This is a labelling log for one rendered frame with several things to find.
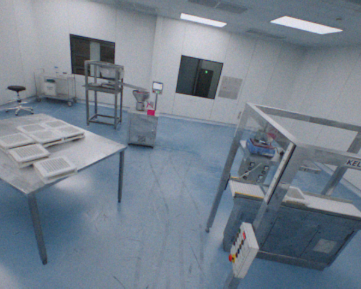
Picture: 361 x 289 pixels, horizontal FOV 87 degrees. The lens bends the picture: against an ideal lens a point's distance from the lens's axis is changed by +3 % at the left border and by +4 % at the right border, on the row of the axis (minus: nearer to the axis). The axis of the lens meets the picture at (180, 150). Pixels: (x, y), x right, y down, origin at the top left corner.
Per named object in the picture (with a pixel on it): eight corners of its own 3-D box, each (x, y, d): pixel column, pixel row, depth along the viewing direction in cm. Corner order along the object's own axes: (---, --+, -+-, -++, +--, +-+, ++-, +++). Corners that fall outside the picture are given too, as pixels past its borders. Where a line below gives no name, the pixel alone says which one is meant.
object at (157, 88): (149, 110, 425) (152, 80, 398) (150, 109, 434) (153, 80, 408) (159, 112, 428) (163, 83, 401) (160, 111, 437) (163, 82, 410)
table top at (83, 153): (-71, 135, 182) (-72, 132, 181) (42, 115, 276) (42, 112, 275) (27, 197, 137) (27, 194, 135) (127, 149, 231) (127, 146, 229)
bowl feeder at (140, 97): (130, 109, 401) (131, 91, 385) (133, 106, 433) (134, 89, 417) (153, 114, 407) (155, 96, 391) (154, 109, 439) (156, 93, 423)
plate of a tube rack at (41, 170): (32, 164, 158) (32, 162, 157) (64, 157, 176) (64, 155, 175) (44, 179, 145) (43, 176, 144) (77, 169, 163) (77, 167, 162)
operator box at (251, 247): (234, 277, 109) (249, 246, 98) (230, 250, 124) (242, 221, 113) (244, 279, 109) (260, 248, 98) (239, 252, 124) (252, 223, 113)
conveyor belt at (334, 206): (231, 198, 185) (233, 194, 183) (228, 183, 208) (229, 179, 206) (369, 226, 184) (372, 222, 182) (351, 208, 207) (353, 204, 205)
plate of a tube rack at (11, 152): (7, 152, 167) (6, 149, 166) (39, 145, 186) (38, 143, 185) (17, 163, 156) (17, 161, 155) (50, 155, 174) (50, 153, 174)
